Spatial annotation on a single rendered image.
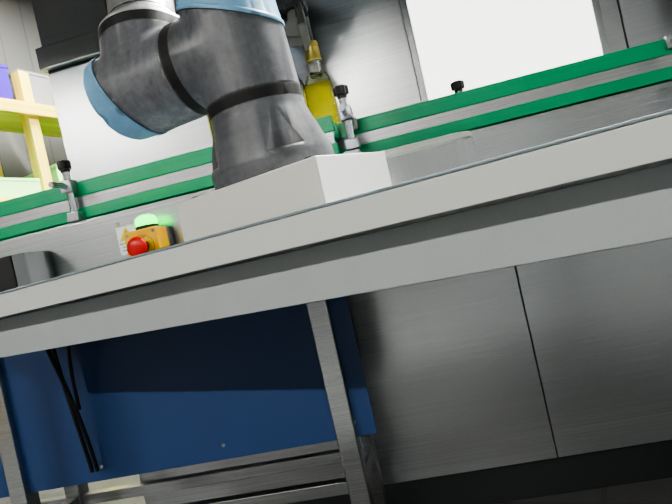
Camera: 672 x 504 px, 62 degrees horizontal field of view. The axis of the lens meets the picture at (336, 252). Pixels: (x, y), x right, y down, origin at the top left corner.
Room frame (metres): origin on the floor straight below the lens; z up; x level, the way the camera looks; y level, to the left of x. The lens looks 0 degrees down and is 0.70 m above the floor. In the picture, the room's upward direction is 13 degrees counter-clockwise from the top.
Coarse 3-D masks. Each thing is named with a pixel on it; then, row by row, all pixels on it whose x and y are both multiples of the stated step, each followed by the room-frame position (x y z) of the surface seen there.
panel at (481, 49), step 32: (416, 0) 1.32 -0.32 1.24; (448, 0) 1.31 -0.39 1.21; (480, 0) 1.30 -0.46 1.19; (512, 0) 1.29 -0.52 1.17; (544, 0) 1.28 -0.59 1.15; (576, 0) 1.27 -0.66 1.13; (416, 32) 1.33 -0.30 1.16; (448, 32) 1.32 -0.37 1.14; (480, 32) 1.30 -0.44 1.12; (512, 32) 1.29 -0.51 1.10; (544, 32) 1.28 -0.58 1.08; (576, 32) 1.27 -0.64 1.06; (448, 64) 1.32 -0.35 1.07; (480, 64) 1.31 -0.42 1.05; (512, 64) 1.30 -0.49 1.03; (544, 64) 1.29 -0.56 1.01
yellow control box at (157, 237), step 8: (128, 232) 1.08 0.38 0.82; (136, 232) 1.08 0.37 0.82; (144, 232) 1.07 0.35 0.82; (152, 232) 1.07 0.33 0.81; (160, 232) 1.08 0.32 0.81; (168, 232) 1.12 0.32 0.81; (128, 240) 1.08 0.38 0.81; (152, 240) 1.07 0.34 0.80; (160, 240) 1.08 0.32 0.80; (168, 240) 1.11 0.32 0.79; (152, 248) 1.07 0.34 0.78; (160, 248) 1.07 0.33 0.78
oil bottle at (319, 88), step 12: (312, 72) 1.23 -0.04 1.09; (324, 72) 1.22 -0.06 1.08; (312, 84) 1.21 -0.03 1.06; (324, 84) 1.21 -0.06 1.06; (312, 96) 1.21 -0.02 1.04; (324, 96) 1.21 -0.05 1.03; (312, 108) 1.21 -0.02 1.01; (324, 108) 1.21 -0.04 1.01; (336, 108) 1.22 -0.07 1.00; (336, 120) 1.21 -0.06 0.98
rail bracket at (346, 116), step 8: (336, 88) 1.07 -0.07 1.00; (344, 88) 1.07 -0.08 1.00; (336, 96) 1.08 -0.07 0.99; (344, 96) 1.08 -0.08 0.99; (344, 104) 1.08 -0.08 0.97; (344, 112) 1.04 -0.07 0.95; (352, 112) 1.09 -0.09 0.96; (344, 120) 1.07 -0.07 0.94; (352, 120) 1.09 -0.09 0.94; (352, 128) 1.08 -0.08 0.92; (352, 136) 1.08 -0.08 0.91; (352, 144) 1.07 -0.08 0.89
